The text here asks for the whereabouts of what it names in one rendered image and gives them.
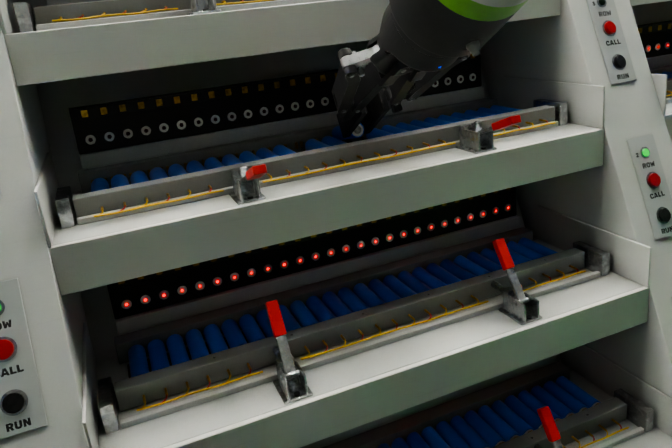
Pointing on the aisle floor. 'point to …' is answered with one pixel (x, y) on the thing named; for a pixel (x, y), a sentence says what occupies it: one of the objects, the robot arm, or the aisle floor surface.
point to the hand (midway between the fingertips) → (361, 112)
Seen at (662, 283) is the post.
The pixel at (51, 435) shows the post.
